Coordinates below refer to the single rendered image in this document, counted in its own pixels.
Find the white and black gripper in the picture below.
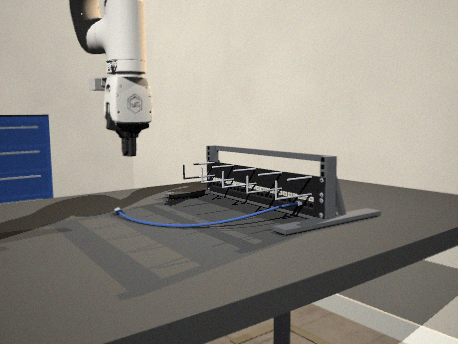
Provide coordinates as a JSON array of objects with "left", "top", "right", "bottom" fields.
[{"left": 104, "top": 74, "right": 153, "bottom": 157}]

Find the black network patch panel rack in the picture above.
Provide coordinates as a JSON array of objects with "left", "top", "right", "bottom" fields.
[{"left": 165, "top": 145, "right": 381, "bottom": 235}]

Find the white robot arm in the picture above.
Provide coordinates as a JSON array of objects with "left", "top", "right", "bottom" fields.
[{"left": 69, "top": 0, "right": 146, "bottom": 75}]

